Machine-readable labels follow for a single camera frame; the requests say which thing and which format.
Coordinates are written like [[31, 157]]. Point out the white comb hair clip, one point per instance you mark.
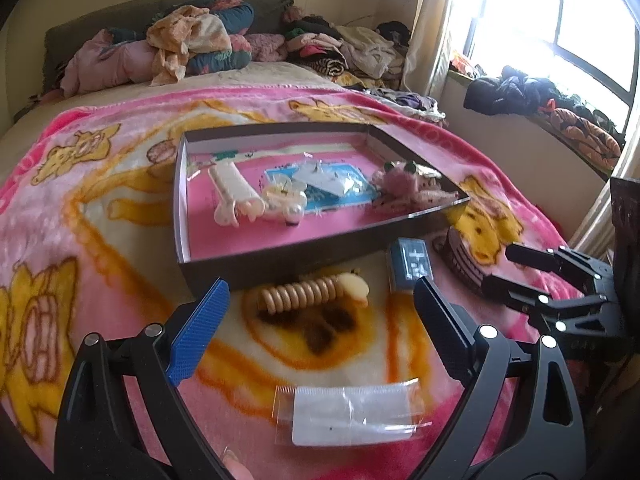
[[230, 185]]

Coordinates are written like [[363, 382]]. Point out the clear bag with white card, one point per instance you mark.
[[350, 412]]

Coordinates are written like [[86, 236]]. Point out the pink printed blanket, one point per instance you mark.
[[100, 260]]

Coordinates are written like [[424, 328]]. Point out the pale yellow hair clip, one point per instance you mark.
[[356, 287]]

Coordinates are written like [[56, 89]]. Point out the dark jacket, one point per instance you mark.
[[505, 92]]

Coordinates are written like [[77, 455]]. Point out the shallow brown cardboard box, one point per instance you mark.
[[280, 260]]

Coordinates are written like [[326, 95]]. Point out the dark blue floral quilt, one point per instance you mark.
[[235, 20]]

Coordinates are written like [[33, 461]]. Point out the clear plastic earring packet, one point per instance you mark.
[[330, 180]]

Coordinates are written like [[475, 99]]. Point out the pink fluffy hair clip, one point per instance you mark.
[[397, 177]]

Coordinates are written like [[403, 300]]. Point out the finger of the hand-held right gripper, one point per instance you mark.
[[510, 290], [530, 255]]

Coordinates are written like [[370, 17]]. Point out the pile of clothes on bed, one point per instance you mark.
[[100, 20]]

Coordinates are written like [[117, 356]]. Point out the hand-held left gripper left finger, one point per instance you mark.
[[197, 330]]

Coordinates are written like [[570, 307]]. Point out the pink pillow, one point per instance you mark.
[[265, 47]]

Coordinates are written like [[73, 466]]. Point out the brown hair clip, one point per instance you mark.
[[462, 260]]

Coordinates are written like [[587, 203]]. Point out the cream bed sheet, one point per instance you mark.
[[225, 77]]

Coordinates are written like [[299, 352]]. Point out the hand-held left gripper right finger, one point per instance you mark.
[[445, 330]]

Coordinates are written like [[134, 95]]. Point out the orange and cream cloth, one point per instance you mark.
[[190, 35]]

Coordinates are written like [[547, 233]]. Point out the window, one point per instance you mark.
[[550, 10]]

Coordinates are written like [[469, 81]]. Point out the clear pearl hair clip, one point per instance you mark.
[[285, 200]]

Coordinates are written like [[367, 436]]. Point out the orange and black cloth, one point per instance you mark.
[[585, 135]]

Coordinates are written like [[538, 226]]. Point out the white claw hair clip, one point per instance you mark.
[[240, 212]]

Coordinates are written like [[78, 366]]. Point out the pink fluffy hair accessory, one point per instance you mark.
[[425, 196]]

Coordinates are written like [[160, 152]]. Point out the small blue box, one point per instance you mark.
[[407, 260]]

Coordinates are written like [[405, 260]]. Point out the pink quilt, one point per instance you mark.
[[110, 60]]

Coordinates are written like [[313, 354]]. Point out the cream curtain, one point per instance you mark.
[[430, 35]]

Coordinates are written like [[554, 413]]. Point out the person's left hand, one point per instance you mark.
[[236, 467]]

